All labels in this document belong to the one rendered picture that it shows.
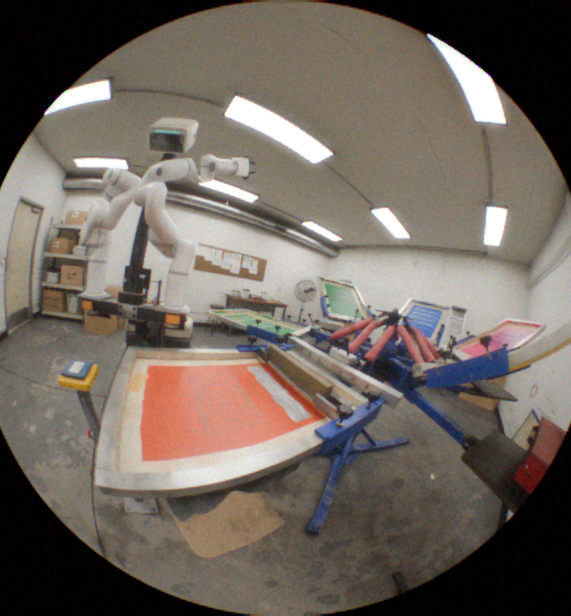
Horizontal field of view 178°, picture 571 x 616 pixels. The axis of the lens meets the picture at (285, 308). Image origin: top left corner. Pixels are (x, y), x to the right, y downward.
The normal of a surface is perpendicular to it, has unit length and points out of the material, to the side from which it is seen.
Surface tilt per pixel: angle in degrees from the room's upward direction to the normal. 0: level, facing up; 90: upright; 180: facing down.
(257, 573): 0
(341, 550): 0
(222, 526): 0
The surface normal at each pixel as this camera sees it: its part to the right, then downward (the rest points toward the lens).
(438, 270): -0.80, -0.10
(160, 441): 0.20, -0.97
